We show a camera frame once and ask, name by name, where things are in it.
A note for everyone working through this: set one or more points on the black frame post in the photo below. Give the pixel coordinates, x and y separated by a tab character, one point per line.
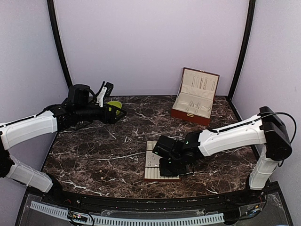
58	43
243	49

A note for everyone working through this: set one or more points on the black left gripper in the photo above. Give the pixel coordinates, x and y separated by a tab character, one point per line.
111	119

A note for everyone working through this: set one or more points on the red wooden jewelry box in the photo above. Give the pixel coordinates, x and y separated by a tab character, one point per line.
196	95

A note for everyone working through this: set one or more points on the green plastic bowl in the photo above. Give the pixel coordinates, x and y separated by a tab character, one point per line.
114	105

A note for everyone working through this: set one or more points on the black left frame post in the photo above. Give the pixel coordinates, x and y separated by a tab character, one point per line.
58	43

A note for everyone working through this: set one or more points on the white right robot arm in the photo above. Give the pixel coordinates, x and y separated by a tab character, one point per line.
264	128

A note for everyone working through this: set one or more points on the beige jewelry tray insert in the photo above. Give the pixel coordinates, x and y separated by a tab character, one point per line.
152	170

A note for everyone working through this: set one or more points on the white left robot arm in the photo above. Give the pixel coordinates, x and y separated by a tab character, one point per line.
81	104

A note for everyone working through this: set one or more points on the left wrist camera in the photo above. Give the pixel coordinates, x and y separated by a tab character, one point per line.
103	93

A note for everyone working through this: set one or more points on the black right frame post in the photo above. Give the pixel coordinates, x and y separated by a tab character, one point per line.
243	49

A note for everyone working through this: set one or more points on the white slotted cable duct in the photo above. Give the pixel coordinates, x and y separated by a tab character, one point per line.
126	218

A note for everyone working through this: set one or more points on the black front table rail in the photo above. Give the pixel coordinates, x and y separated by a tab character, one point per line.
132	193

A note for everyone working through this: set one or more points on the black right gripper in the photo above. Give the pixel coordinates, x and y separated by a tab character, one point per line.
164	172

